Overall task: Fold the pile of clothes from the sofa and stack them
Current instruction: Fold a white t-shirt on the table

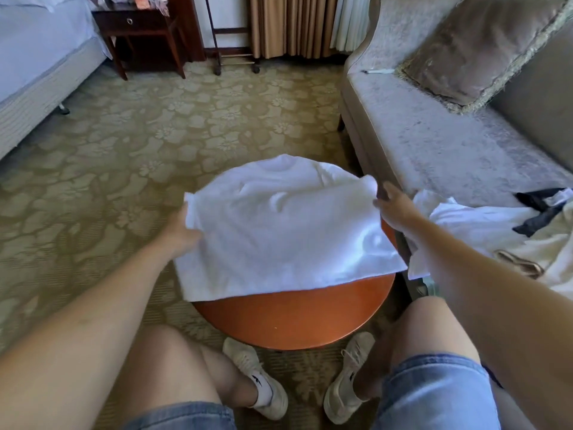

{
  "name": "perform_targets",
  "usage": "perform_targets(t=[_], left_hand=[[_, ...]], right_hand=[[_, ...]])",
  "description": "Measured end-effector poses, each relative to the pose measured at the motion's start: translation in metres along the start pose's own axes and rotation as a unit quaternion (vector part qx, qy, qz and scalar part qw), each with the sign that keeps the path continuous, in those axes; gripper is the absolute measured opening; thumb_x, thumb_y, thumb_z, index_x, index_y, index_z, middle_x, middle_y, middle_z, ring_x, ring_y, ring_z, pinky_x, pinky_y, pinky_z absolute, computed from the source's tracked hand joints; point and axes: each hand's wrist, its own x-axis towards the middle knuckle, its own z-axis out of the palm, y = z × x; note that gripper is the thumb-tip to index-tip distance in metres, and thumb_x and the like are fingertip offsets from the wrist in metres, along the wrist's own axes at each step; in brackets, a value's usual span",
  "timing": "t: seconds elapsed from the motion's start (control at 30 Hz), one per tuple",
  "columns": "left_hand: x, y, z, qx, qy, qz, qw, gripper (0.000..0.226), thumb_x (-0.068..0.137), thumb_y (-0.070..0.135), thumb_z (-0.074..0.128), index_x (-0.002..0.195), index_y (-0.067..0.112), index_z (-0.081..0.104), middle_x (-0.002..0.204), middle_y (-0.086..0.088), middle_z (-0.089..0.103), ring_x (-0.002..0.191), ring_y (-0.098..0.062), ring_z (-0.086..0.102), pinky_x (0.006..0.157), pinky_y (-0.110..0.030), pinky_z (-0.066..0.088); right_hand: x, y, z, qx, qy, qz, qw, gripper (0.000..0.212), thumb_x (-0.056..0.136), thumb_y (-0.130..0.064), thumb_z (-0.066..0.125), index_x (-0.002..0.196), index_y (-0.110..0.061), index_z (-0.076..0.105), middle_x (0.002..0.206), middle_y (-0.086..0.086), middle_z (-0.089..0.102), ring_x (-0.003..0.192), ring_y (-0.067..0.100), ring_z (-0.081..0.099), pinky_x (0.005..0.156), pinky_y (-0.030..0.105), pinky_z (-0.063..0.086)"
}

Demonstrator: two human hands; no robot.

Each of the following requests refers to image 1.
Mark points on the dark wooden nightstand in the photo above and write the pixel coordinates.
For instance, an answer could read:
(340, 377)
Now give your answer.
(134, 22)

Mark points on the person's left hand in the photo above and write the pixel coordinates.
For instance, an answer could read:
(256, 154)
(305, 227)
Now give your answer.
(181, 235)

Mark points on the round wooden table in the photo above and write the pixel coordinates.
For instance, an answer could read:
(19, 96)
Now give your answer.
(295, 318)

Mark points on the pile of clothes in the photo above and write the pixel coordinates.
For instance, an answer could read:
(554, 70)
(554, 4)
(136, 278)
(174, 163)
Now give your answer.
(483, 224)

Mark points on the blue denim shorts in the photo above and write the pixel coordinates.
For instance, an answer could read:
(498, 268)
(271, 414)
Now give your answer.
(439, 389)

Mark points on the small white flat object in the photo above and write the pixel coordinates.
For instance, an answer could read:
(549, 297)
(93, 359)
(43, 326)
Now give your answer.
(378, 70)

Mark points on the grey velvet chaise sofa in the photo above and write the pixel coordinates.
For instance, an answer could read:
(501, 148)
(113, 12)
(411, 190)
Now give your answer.
(421, 138)

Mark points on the person's right hand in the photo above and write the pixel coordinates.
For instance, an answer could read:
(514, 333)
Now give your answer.
(398, 210)

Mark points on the white sneaker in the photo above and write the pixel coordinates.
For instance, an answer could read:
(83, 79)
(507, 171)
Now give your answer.
(264, 385)
(345, 389)

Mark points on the plain white T-shirt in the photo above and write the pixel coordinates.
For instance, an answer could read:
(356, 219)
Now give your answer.
(286, 228)

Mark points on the person's left forearm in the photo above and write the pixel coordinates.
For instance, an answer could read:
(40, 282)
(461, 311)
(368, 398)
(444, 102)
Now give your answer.
(80, 345)

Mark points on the person's right leg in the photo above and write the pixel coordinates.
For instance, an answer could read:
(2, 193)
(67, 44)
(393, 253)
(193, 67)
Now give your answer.
(421, 331)

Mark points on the white bed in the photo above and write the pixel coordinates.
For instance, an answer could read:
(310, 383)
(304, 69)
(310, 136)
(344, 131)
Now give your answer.
(36, 58)

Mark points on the dark wooden wall panel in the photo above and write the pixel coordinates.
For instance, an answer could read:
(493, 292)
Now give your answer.
(186, 22)

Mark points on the white sheer curtain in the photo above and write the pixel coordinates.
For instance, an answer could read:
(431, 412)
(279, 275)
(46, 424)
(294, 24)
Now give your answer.
(351, 22)

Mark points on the black valet stand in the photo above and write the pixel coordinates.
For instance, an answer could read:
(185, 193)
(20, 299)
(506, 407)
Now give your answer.
(233, 56)

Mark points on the brown fringed cushion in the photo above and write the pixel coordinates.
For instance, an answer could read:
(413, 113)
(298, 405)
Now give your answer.
(483, 49)

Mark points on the white plastic bag red print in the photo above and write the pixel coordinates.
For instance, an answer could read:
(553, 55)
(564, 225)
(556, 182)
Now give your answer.
(139, 1)

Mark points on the person's right forearm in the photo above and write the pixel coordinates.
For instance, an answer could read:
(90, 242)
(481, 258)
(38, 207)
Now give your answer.
(501, 309)

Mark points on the beige curtain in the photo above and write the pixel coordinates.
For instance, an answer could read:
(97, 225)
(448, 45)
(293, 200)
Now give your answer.
(291, 27)

